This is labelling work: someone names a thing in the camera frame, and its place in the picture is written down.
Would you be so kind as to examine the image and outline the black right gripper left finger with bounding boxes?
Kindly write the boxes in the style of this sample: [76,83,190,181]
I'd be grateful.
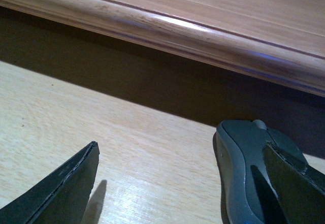
[1,141,100,223]

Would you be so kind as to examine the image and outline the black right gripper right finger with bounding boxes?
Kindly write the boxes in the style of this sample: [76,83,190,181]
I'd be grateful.
[251,143,324,223]

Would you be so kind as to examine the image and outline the wooden pull-out keyboard tray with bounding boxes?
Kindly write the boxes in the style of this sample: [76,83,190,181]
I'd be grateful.
[1,8,324,223]

